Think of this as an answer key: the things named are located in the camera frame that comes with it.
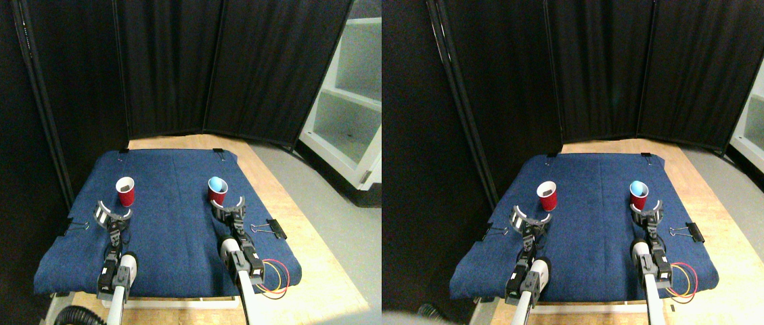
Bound red cup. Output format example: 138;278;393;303
116;176;136;208
629;180;650;211
536;181;558;212
208;177;229;207

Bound dark blue cloth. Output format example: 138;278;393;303
449;152;719;303
33;147;303;299

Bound black curtain stand pole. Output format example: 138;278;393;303
12;0;76;208
425;0;492;208

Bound yellow wire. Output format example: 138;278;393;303
259;264;282;293
669;267;692;297

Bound red wire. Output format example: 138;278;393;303
670;262;700;299
260;259;290;296

